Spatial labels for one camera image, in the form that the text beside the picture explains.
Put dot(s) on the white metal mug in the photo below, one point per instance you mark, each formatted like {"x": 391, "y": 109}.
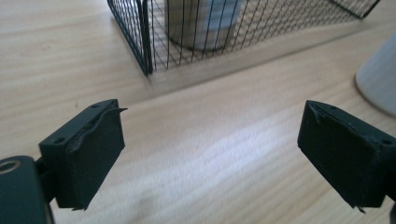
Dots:
{"x": 381, "y": 77}

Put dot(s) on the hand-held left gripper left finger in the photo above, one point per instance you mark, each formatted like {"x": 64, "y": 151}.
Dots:
{"x": 84, "y": 155}

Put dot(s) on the stainless steel tumbler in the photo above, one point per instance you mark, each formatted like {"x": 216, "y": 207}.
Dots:
{"x": 205, "y": 25}

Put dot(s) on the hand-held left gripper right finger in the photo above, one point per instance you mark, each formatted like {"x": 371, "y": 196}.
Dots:
{"x": 348, "y": 155}

